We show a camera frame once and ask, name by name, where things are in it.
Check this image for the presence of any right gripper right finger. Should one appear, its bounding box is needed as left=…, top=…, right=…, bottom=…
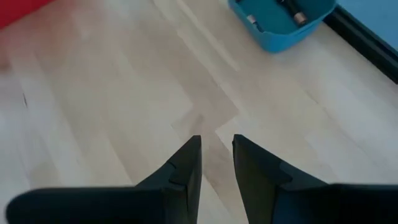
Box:
left=232, top=133, right=328, bottom=224

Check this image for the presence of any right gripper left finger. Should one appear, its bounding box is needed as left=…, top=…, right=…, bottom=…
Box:
left=134, top=134, right=203, bottom=224

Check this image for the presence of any small black silver-tipped battery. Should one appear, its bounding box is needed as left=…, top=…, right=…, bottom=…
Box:
left=246, top=13, right=266, bottom=34

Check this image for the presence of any large black battery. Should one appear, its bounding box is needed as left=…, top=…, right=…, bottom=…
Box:
left=277, top=0, right=310, bottom=27

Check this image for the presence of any small teal plastic bin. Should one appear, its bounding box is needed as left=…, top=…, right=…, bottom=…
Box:
left=227, top=0, right=339, bottom=54

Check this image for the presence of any long red plastic bin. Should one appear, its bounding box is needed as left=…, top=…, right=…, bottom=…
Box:
left=0, top=0, right=54, bottom=30

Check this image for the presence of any black aluminium table frame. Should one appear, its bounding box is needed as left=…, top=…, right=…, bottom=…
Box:
left=323, top=5, right=398, bottom=85

